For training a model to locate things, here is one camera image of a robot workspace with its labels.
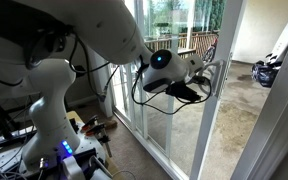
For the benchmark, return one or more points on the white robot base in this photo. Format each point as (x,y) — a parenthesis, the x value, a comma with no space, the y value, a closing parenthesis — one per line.
(87,162)

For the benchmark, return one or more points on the white door frame post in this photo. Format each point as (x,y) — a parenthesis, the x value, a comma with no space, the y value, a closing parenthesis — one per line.
(265,156)

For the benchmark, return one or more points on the white sliding glass door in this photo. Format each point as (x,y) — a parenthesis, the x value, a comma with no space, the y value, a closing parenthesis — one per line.
(137,123)

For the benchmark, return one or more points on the white surfboard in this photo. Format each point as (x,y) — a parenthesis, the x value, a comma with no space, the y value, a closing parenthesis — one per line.
(280,49)

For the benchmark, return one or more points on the grey door handle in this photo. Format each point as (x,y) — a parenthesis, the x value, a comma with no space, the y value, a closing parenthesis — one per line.
(213,70)

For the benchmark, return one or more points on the wooden deck railing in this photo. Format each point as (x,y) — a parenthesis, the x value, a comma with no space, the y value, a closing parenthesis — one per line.
(196,43)

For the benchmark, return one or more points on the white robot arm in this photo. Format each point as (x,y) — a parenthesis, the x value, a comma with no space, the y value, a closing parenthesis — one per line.
(32,30)

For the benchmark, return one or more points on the orange black clamp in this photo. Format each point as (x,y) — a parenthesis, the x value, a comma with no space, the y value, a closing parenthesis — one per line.
(93,128)

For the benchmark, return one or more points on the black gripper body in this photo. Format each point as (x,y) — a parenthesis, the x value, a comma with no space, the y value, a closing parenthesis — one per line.
(180,90)

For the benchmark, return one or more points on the black garbage bag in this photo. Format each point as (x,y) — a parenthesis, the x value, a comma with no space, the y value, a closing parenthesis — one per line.
(265,73)

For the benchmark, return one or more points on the red bicycle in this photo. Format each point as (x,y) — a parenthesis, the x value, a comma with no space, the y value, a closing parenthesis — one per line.
(210,53)

